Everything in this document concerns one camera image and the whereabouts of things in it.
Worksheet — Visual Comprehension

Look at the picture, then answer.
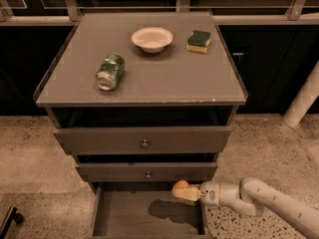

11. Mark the drawer metal knob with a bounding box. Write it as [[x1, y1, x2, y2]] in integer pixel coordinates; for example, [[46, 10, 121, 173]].
[[141, 139, 149, 148], [145, 171, 152, 179]]

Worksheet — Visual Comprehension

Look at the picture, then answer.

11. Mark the green soda can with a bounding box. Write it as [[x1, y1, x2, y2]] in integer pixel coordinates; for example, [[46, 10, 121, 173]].
[[96, 53, 125, 91]]

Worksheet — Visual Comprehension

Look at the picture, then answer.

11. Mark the white pole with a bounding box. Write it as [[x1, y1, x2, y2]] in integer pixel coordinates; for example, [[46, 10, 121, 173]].
[[283, 61, 319, 127]]

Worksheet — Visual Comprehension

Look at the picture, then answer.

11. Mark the middle drawer metal knob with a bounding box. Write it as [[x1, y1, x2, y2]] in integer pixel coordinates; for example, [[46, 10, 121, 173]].
[[145, 171, 152, 179]]

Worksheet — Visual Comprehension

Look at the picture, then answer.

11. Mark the orange fruit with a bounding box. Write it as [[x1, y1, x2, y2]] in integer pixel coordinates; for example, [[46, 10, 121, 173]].
[[172, 180, 189, 200]]

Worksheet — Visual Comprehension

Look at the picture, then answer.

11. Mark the top grey drawer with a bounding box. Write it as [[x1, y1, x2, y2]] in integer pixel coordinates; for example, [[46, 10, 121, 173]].
[[54, 126, 231, 155]]

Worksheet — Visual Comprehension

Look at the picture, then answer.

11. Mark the bottom open grey drawer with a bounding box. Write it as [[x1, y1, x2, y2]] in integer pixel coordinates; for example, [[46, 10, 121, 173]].
[[88, 182, 210, 239]]

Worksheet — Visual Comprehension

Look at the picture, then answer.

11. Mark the top drawer metal knob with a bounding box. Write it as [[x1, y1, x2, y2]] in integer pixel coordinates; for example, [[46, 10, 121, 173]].
[[141, 139, 149, 148]]

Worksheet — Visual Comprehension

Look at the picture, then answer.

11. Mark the metal railing frame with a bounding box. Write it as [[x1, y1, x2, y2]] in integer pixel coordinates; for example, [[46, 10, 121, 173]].
[[0, 0, 319, 26]]

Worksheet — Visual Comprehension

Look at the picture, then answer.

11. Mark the white bowl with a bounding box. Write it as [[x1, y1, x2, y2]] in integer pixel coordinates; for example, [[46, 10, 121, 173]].
[[132, 27, 173, 54]]

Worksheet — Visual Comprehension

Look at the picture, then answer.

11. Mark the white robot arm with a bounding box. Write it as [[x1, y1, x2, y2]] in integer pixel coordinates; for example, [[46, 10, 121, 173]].
[[172, 177, 319, 239]]

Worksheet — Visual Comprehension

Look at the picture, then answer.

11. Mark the middle grey drawer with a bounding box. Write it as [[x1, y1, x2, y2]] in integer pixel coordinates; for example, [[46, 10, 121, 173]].
[[76, 162, 216, 182]]

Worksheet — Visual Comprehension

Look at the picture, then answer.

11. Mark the black caster wheel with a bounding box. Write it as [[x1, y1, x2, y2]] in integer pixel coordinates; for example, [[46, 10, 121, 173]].
[[0, 207, 24, 239]]

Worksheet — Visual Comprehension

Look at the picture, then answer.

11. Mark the green yellow sponge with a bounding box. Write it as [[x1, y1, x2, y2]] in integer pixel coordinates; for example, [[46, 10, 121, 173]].
[[186, 30, 211, 54]]

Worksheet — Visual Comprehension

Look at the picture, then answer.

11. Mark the grey drawer cabinet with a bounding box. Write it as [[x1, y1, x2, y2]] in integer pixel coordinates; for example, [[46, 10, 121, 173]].
[[33, 11, 248, 239]]

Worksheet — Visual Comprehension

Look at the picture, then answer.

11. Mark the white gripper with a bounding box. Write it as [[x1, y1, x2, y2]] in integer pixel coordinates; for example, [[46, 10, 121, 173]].
[[172, 181, 220, 205]]

